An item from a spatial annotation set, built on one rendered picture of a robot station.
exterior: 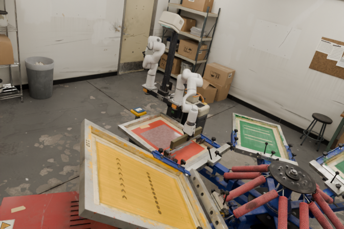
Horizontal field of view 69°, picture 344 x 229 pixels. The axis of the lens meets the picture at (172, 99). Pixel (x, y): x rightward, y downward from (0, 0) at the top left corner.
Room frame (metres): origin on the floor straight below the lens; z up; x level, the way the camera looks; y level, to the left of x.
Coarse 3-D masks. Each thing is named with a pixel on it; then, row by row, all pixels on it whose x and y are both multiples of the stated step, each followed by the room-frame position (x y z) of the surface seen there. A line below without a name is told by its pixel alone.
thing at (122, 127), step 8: (160, 112) 2.43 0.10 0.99; (136, 120) 2.15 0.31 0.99; (144, 120) 2.22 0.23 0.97; (168, 120) 2.33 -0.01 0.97; (120, 128) 1.97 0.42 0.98; (128, 136) 1.90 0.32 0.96; (136, 136) 1.88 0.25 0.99; (144, 144) 1.78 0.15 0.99; (208, 144) 2.01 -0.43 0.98; (208, 152) 1.87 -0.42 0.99; (192, 160) 1.71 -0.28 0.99
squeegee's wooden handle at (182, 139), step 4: (196, 128) 1.99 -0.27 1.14; (200, 128) 2.00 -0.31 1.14; (196, 132) 1.95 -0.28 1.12; (200, 132) 2.01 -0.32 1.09; (180, 136) 1.80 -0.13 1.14; (184, 136) 1.82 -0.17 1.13; (172, 140) 1.72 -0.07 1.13; (176, 140) 1.73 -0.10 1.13; (180, 140) 1.77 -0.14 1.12; (184, 140) 1.82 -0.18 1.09; (172, 144) 1.71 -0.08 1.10; (176, 144) 1.74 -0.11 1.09; (172, 148) 1.70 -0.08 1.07
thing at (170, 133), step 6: (150, 126) 2.16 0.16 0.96; (156, 126) 2.18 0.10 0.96; (162, 126) 2.21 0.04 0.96; (168, 126) 2.23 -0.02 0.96; (162, 132) 2.09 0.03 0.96; (168, 132) 2.12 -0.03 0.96; (174, 132) 2.14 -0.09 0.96; (180, 132) 2.16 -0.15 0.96; (168, 138) 2.01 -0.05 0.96; (174, 138) 2.03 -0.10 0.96; (192, 144) 1.99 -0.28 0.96; (198, 144) 2.01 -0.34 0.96; (186, 150) 1.88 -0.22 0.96; (192, 150) 1.90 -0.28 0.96; (198, 150) 1.92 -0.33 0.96
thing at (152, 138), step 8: (136, 128) 2.07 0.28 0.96; (144, 128) 2.10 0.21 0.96; (144, 136) 1.96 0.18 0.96; (152, 136) 1.98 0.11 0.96; (160, 136) 2.01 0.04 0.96; (152, 144) 1.86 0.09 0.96; (160, 144) 1.88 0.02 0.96; (168, 144) 1.91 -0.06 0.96; (176, 152) 1.82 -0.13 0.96; (184, 152) 1.84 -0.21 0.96
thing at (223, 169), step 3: (210, 165) 1.66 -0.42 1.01; (213, 165) 1.64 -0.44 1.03; (216, 165) 1.64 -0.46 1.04; (219, 165) 1.64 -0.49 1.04; (222, 165) 1.65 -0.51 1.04; (219, 168) 1.61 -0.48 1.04; (222, 168) 1.62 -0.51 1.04; (225, 168) 1.63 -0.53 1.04; (219, 171) 1.61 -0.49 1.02; (222, 171) 1.59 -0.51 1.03; (225, 171) 1.59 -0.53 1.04; (228, 171) 1.60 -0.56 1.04; (222, 174) 1.59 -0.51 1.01
